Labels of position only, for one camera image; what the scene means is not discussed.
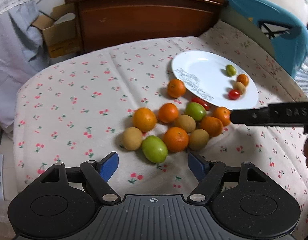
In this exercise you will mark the open cardboard box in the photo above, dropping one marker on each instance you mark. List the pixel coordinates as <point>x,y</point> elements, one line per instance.
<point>59,30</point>

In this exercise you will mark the red cherry tomato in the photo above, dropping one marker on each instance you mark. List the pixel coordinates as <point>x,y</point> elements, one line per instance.
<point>234,94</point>
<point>201,102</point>

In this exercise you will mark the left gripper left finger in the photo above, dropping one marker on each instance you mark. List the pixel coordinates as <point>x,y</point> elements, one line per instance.
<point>96,175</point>

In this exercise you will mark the yellowish orange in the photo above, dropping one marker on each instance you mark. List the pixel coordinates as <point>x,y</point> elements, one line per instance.
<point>144,119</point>

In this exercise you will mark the white ceramic plate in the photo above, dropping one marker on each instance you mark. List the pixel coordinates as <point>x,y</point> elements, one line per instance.
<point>204,74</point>

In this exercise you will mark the small orange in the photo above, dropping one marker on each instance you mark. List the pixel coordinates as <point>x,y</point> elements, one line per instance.
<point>176,88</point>

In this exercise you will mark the cherry print tablecloth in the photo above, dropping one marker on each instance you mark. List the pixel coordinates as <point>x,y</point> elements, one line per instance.
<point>76,110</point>

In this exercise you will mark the brown longan fruit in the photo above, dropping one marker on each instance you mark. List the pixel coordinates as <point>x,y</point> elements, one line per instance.
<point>240,87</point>
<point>131,138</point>
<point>186,123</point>
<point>198,139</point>

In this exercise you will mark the small olive green fruit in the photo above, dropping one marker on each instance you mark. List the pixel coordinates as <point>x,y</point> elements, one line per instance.
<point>230,70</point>

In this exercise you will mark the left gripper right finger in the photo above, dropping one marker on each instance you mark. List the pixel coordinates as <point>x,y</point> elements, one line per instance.
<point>209,175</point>

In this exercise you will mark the checkered grey cloth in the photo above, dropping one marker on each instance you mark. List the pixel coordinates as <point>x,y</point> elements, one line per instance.
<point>22,53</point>

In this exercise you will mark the houndstooth blue white bedding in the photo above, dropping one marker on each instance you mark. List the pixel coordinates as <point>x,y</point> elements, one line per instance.
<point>301,77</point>

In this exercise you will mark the blue star pillow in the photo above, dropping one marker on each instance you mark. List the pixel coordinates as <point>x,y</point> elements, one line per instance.
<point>275,29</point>

